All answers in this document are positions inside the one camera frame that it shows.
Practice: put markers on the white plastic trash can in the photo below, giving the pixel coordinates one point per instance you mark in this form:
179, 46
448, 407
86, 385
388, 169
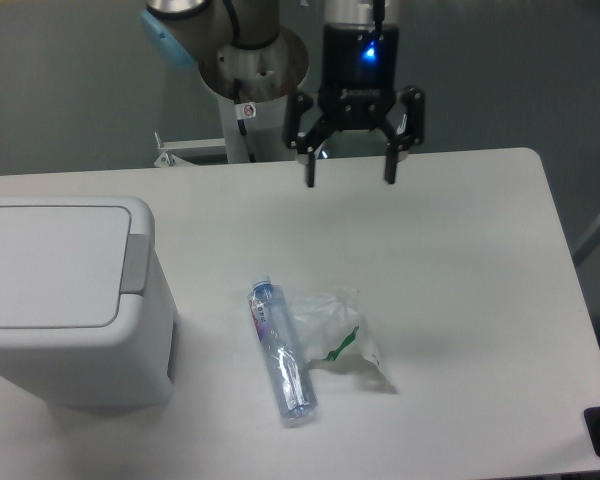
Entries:
87, 318

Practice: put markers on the clear plastic water bottle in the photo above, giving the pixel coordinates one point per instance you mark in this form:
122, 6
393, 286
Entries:
282, 353

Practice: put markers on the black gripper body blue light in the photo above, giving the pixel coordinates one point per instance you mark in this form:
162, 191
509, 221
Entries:
357, 81

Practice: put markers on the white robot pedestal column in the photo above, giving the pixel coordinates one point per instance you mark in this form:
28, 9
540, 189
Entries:
253, 131

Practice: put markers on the clear crumpled plastic bag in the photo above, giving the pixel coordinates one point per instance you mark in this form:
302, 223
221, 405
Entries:
335, 335

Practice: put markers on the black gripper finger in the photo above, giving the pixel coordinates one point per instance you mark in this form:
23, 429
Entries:
411, 133
306, 145

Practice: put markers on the white pedestal base frame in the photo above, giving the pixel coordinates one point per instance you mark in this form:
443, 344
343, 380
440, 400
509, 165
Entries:
195, 151

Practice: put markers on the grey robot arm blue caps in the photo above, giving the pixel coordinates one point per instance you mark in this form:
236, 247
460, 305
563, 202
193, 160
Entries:
256, 67

